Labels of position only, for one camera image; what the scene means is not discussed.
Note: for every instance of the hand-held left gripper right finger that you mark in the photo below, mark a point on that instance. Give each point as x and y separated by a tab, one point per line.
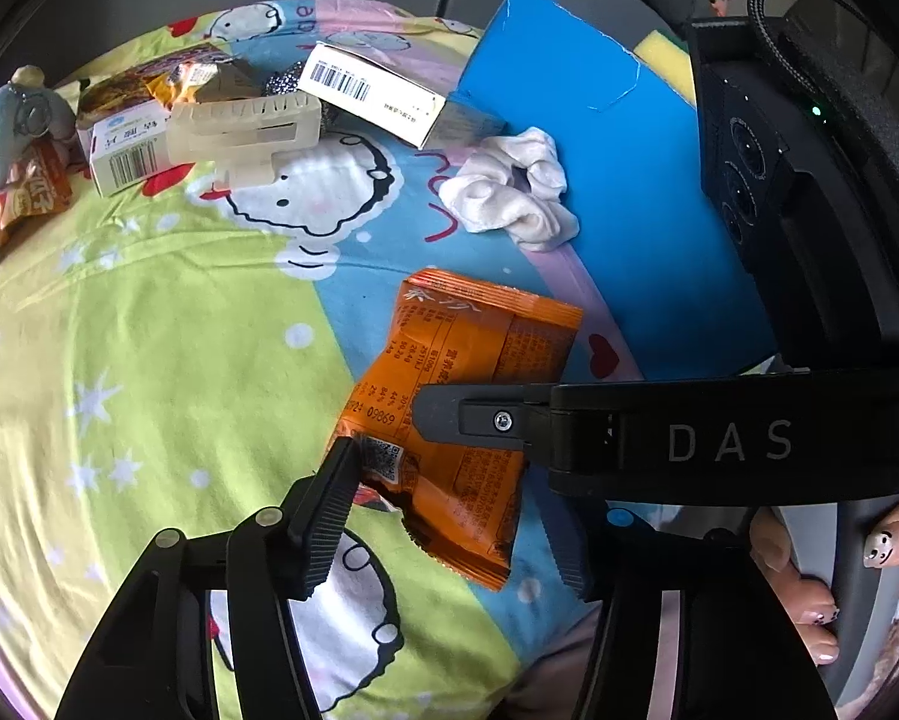
629	523

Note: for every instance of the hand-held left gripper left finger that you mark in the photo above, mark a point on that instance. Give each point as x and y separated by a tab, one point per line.
322	517

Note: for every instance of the small white medicine box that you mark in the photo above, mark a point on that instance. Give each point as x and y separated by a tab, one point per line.
123	150

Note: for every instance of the grey plush elephant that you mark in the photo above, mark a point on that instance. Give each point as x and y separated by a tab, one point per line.
22	127

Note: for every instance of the brown snack packet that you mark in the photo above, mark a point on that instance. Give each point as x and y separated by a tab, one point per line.
127	86

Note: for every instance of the person's pink trouser leg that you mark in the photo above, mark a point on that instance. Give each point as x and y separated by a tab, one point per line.
554	675

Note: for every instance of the person's right hand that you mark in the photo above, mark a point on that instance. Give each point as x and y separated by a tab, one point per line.
813	607

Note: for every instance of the silver steel scourer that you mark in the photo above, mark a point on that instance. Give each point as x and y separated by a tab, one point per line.
288	82

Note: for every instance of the blue cardboard box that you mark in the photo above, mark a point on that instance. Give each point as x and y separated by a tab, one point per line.
629	187

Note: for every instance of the printed cartoon blanket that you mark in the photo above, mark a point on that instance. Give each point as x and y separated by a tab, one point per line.
157	360

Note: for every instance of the long white barcode box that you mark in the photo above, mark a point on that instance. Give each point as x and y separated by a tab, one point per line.
374	94

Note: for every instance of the white plastic device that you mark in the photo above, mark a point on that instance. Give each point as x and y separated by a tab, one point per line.
239	127

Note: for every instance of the white sock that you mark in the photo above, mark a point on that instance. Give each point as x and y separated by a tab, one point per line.
509	195

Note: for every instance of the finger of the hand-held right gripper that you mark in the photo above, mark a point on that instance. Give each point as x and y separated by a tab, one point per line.
479	416

